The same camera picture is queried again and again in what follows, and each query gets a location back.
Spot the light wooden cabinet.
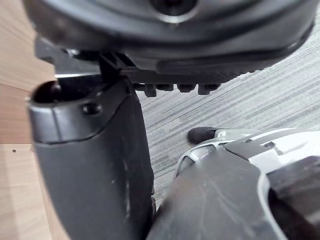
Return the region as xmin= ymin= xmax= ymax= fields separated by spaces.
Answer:
xmin=0 ymin=0 xmax=62 ymax=240

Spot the dark robot foot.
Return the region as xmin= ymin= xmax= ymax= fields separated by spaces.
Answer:
xmin=187 ymin=126 xmax=227 ymax=145

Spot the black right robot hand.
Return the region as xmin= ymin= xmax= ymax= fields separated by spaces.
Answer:
xmin=21 ymin=0 xmax=320 ymax=240

